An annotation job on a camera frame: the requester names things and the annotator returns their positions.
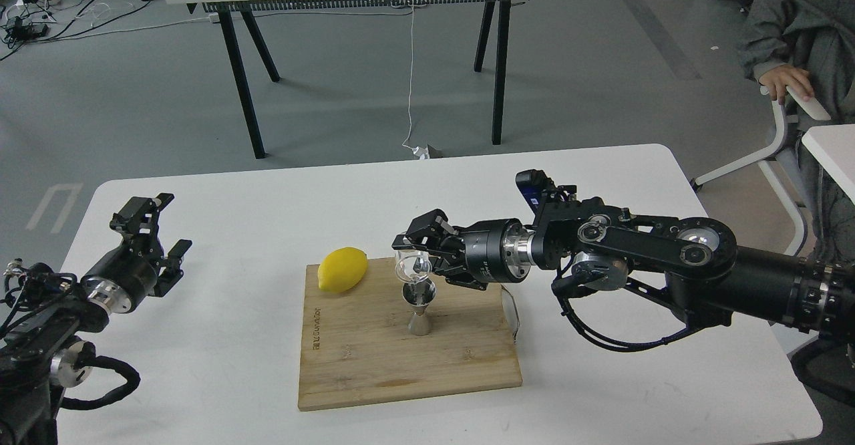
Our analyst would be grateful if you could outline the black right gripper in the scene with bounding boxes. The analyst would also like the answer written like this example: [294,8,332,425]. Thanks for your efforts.
[393,208,534,291]

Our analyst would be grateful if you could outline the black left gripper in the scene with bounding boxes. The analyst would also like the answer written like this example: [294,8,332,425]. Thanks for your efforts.
[81,193,193,314]

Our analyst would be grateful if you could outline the small clear glass cup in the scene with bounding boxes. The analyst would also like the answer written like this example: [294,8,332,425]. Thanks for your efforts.
[394,249,432,285]

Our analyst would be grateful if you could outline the steel double jigger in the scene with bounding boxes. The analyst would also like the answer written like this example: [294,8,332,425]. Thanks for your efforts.
[402,278,436,336]

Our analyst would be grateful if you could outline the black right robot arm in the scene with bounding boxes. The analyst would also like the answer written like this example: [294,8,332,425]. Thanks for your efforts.
[393,169,853,353]

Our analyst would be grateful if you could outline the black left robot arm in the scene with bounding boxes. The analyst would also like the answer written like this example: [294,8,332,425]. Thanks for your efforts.
[1,193,192,444]

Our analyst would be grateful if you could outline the person's hand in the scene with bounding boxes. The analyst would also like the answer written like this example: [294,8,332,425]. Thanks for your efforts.
[758,64,815,104]

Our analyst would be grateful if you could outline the yellow lemon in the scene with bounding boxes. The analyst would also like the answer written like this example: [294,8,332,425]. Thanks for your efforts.
[317,247,367,293]

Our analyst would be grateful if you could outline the bamboo cutting board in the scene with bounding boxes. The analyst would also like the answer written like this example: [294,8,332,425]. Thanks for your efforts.
[297,257,522,411]

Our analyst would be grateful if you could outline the white background table black legs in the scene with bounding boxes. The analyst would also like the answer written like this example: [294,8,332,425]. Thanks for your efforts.
[164,0,550,160]

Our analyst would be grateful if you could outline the white office chair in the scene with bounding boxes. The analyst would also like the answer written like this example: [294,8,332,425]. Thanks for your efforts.
[690,99,816,256]

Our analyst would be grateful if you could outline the person in grey hoodie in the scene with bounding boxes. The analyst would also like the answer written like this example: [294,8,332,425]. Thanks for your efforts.
[737,0,854,263]

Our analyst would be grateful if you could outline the white hanging cable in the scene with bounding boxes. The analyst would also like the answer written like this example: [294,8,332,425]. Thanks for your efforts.
[401,4,432,160]

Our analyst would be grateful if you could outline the floor cables and power strip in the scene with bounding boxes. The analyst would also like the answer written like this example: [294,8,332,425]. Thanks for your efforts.
[0,0,161,65]

